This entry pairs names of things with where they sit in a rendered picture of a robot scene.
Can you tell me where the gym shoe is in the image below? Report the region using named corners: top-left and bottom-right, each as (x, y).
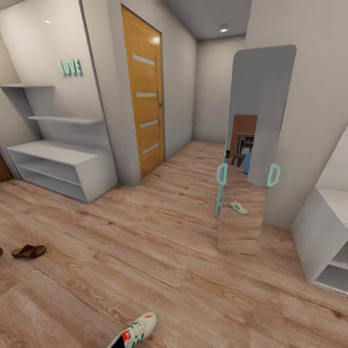
top-left (107, 312), bottom-right (158, 348)

